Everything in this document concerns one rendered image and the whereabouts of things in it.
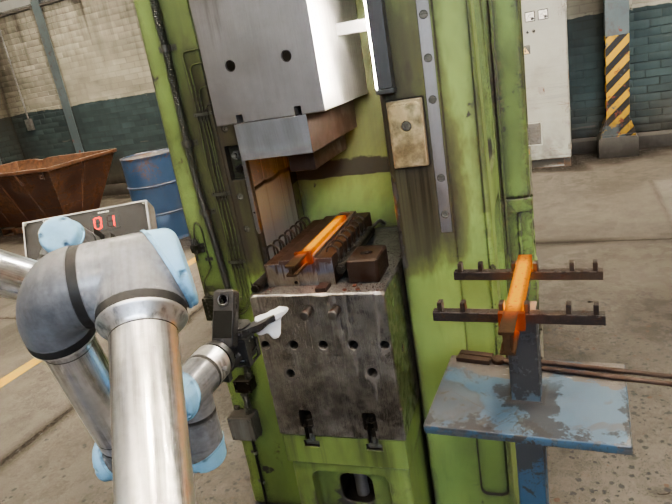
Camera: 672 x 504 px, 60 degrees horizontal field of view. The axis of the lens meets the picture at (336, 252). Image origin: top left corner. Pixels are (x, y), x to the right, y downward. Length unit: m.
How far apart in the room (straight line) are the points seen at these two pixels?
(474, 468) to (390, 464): 0.32
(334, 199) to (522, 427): 1.05
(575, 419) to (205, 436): 0.73
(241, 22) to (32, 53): 9.21
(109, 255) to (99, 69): 8.98
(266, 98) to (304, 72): 0.12
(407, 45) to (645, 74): 5.90
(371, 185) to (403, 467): 0.88
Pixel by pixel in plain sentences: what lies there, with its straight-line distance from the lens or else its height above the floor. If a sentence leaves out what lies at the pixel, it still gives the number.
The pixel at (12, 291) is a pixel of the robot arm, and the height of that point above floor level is 1.21.
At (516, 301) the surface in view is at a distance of 1.16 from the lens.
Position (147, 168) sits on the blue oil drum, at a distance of 6.05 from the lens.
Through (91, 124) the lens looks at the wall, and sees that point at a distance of 10.06.
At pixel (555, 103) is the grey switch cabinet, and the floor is 0.68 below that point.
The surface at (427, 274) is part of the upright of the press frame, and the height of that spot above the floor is 0.88.
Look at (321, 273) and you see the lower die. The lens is 1.55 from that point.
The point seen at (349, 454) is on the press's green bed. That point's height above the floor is 0.41.
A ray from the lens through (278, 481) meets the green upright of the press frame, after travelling 2.22.
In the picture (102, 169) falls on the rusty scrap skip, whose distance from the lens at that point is 8.22.
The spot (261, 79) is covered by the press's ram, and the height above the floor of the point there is 1.46.
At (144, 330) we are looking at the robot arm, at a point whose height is 1.21.
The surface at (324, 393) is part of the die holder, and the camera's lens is 1.66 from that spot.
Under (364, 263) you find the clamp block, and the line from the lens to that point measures 1.51.
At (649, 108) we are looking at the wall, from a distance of 7.34.
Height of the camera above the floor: 1.48
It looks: 18 degrees down
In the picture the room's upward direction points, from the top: 10 degrees counter-clockwise
